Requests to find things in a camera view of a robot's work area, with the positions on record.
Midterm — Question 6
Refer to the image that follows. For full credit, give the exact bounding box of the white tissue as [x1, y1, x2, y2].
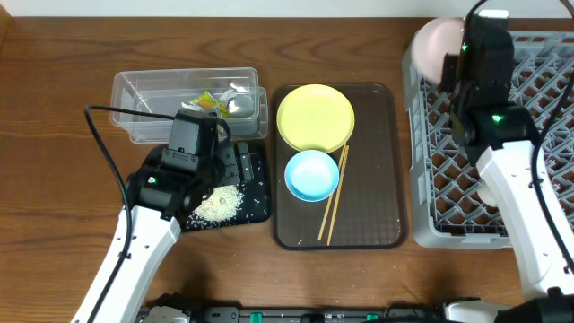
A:
[181, 89, 237, 110]

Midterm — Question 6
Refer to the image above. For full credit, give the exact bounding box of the light blue bowl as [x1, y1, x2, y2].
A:
[284, 150, 340, 203]

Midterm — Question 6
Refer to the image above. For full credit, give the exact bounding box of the pile of white rice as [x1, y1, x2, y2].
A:
[185, 184, 266, 231]

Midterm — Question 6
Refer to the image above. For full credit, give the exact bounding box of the black plastic tray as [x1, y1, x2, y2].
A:
[143, 142, 272, 232]

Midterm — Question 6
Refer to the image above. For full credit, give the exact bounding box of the brown plastic serving tray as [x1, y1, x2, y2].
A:
[269, 83, 408, 250]

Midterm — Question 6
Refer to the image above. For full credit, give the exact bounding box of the pink round bowl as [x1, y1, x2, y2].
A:
[411, 18, 464, 84]

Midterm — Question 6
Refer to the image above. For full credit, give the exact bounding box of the white green cup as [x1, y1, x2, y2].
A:
[477, 184, 497, 207]

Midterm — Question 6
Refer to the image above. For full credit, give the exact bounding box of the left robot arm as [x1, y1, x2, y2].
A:
[74, 142, 269, 322]

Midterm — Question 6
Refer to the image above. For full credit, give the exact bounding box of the grey plastic dishwasher rack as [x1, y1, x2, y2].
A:
[402, 31, 573, 249]

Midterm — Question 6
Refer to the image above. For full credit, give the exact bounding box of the clear plastic waste bin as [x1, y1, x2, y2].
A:
[111, 67, 268, 140]

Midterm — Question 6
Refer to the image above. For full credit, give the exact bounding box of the yellow round plate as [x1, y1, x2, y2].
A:
[276, 84, 355, 153]

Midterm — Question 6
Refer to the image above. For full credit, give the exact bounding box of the green orange snack wrapper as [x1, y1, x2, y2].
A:
[186, 92, 230, 118]

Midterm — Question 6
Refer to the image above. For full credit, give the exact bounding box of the black cable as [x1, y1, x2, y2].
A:
[461, 0, 574, 275]
[83, 105, 180, 323]

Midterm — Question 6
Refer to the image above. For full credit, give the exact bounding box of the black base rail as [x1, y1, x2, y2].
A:
[135, 306, 447, 323]

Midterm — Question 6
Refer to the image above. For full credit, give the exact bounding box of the left black cable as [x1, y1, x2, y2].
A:
[83, 105, 180, 323]

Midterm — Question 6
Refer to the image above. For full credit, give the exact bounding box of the wooden chopstick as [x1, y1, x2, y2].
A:
[327, 144, 349, 246]
[317, 143, 347, 240]

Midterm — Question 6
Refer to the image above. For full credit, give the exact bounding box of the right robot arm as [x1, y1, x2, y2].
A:
[442, 46, 573, 322]

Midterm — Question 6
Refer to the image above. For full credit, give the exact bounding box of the right black cable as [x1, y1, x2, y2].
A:
[461, 0, 574, 275]

